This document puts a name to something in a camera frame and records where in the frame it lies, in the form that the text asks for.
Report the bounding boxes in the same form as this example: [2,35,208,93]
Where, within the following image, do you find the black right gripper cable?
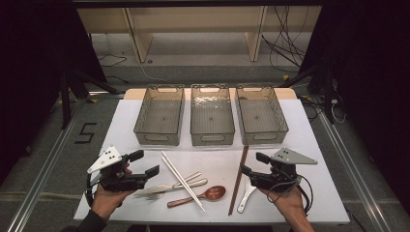
[266,172,314,217]

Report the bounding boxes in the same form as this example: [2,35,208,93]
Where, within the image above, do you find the aluminium floor rail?
[6,96,85,232]
[317,110,394,232]

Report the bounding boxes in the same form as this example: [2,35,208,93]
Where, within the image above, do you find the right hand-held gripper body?
[250,147,318,193]

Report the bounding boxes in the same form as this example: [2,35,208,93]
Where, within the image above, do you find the smoky transparent plastic bin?
[235,83,289,146]
[190,82,236,147]
[132,83,186,147]

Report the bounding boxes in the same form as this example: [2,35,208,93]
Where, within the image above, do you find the black curtain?
[299,0,410,207]
[0,0,108,182]

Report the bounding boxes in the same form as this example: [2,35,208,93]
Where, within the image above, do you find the white ceramic spoon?
[236,178,257,215]

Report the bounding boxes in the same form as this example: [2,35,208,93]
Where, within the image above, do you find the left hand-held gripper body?
[86,145,148,193]

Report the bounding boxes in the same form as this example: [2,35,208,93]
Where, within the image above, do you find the broad-handled metal fork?
[133,178,209,197]

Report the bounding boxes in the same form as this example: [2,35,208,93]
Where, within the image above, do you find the beige wooden desk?
[76,6,323,64]

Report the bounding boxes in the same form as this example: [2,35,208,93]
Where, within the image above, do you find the slim-handled metal fork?
[141,171,203,201]

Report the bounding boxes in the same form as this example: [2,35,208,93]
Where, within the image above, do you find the person's left hand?
[91,186,135,221]

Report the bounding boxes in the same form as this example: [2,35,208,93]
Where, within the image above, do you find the black metal stand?
[279,61,337,126]
[59,64,121,131]

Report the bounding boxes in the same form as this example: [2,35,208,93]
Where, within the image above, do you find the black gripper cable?
[266,172,314,217]
[84,172,100,208]

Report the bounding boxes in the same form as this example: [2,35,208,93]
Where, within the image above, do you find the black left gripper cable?
[84,172,100,208]

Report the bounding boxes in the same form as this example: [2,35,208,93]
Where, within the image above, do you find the white chopstick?
[161,150,206,213]
[161,156,206,213]

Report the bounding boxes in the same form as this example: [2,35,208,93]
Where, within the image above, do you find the bundle of black cables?
[260,6,308,73]

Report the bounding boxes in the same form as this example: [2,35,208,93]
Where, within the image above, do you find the person's right hand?
[257,187,308,223]

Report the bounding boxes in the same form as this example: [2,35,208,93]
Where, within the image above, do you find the reddish brown wooden spoon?
[166,185,226,209]

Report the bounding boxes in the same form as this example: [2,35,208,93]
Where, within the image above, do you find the black floor cable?
[97,53,129,68]

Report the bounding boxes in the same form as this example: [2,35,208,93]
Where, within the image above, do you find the white floor cable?
[134,52,170,83]

